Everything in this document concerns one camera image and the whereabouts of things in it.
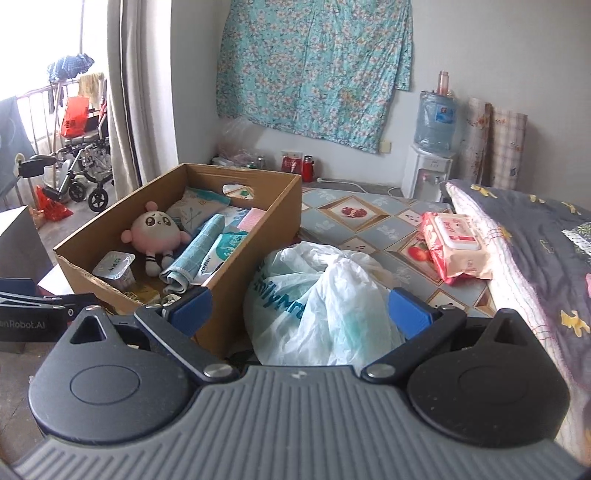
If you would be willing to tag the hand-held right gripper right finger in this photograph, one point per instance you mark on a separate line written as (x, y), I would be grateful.
(408, 310)

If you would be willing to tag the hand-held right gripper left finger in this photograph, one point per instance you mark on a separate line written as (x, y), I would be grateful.
(191, 310)

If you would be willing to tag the blue checked towel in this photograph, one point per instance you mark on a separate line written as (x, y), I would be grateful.
(196, 251)

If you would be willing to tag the blue-green white wipes packet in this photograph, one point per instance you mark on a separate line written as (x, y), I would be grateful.
(224, 251)

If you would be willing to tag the brown cardboard box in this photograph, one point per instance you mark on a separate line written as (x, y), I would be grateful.
(258, 258)

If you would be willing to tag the white strawberry yogurt cup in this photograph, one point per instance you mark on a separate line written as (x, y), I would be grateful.
(114, 270)

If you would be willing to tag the pink plush toy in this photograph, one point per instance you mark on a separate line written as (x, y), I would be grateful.
(152, 228)

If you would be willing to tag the white cotton swab bag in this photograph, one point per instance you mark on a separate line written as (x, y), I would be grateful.
(196, 207)

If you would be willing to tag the pink sponge cloth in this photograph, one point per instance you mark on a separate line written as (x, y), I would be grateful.
(253, 219)

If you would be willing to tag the dark box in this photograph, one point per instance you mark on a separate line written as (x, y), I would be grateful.
(21, 244)

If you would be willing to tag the pink wet wipes pack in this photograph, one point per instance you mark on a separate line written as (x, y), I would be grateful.
(455, 244)

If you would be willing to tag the white plastic bag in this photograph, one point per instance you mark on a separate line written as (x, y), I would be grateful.
(323, 304)

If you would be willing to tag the red packet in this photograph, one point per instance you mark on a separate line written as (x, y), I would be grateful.
(53, 205)

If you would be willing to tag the grey quilt with yellow print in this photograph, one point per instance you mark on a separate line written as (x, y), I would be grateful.
(531, 258)

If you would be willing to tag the white water dispenser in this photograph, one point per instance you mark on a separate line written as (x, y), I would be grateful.
(422, 175)

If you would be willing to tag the wheelchair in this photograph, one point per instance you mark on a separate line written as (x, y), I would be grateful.
(78, 166)

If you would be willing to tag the grey circle-print sheet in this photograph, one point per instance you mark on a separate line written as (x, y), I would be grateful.
(14, 152)

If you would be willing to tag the clear plastic bag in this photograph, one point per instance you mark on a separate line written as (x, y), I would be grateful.
(238, 141)

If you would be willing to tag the red bottles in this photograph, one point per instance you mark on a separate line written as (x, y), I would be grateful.
(295, 166)

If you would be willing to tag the grey lace-trimmed pillow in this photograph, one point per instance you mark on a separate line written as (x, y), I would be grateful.
(579, 242)

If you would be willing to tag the rolled floral mat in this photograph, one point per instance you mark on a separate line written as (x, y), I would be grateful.
(475, 138)

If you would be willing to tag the rolled checked mat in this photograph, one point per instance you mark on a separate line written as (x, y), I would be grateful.
(508, 147)

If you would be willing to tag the red plastic bag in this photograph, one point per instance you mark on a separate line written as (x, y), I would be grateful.
(74, 117)

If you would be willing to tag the beige curtain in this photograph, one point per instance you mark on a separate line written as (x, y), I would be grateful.
(143, 92)

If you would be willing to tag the pink bottle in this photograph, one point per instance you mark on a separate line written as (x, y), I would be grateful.
(443, 83)

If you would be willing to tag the blue checked garment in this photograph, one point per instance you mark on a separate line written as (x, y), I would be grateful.
(71, 67)

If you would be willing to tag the wall socket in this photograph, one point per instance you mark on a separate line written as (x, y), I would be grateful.
(384, 146)

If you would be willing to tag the floral turquoise wall cloth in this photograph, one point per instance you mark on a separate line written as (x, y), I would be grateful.
(314, 69)

